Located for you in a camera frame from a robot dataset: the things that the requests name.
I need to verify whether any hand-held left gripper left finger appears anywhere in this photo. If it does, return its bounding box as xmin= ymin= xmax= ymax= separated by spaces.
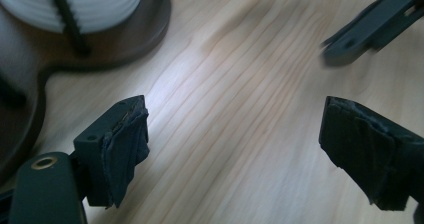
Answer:
xmin=73 ymin=94 xmax=150 ymax=209

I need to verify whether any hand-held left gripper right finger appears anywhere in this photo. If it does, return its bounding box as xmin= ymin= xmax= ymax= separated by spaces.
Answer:
xmin=318 ymin=96 xmax=424 ymax=212

